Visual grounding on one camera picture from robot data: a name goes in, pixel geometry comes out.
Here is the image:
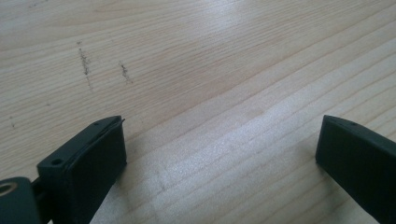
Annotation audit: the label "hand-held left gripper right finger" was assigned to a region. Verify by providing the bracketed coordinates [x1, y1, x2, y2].
[315, 114, 396, 224]

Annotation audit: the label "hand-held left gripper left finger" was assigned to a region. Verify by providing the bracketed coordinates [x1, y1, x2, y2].
[36, 115, 128, 224]

